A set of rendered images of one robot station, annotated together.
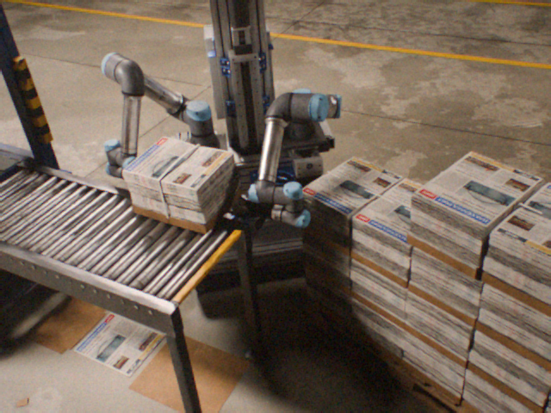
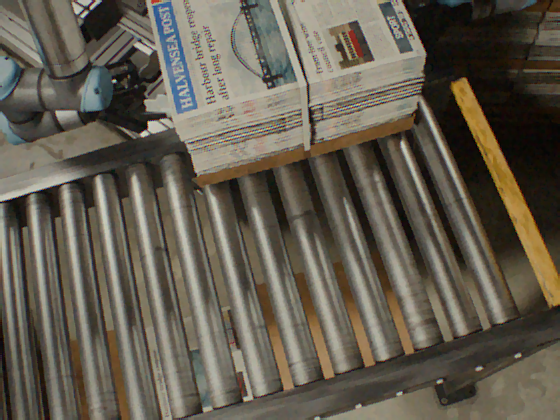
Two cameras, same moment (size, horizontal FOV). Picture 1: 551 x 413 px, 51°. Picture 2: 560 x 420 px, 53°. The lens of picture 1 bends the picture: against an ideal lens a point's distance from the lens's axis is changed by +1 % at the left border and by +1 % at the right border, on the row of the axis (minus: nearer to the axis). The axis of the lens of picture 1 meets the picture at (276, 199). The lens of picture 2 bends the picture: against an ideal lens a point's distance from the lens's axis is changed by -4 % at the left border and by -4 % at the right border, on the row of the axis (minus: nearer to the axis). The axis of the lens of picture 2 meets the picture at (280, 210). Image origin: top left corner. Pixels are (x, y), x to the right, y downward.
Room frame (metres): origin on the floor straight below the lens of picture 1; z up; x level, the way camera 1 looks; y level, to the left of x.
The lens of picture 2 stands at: (1.59, 0.78, 1.70)
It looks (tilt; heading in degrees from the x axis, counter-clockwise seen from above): 67 degrees down; 325
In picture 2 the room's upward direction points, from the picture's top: 12 degrees counter-clockwise
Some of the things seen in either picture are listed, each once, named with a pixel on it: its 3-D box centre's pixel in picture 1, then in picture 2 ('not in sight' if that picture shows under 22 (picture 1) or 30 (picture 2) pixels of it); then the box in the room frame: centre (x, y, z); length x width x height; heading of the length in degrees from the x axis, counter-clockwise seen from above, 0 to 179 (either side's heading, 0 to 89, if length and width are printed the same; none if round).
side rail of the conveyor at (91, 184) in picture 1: (125, 201); (111, 173); (2.21, 0.70, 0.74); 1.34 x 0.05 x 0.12; 59
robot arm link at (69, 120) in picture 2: not in sight; (72, 107); (2.33, 0.67, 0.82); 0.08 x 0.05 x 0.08; 148
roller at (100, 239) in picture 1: (107, 234); (197, 273); (1.93, 0.73, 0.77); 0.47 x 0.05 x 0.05; 149
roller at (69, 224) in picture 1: (72, 223); (87, 304); (2.03, 0.90, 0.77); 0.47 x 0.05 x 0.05; 149
